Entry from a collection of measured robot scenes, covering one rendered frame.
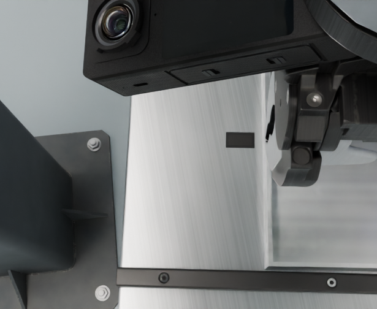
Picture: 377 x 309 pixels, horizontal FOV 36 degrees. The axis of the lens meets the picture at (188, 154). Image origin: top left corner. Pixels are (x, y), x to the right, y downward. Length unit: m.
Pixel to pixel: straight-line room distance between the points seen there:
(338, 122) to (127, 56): 0.09
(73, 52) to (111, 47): 1.42
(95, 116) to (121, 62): 1.33
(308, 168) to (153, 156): 0.35
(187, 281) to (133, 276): 0.05
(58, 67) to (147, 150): 1.07
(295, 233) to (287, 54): 0.38
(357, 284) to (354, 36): 0.41
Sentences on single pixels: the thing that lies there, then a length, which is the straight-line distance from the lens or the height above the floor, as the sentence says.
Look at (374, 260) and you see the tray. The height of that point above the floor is 0.88.
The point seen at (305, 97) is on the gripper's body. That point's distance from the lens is 0.23.
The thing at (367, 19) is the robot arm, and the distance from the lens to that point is 0.16.
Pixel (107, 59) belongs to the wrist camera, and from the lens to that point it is 0.24.
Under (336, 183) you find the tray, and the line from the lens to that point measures 0.59.
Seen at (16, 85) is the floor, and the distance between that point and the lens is 1.65.
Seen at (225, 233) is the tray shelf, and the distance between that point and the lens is 0.57.
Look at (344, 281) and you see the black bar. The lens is 0.56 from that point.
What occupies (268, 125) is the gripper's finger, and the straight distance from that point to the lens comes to 0.35.
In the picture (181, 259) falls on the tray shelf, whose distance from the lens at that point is 0.57.
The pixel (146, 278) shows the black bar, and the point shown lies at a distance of 0.55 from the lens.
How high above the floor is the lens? 1.44
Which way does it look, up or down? 74 degrees down
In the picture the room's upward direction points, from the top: 5 degrees counter-clockwise
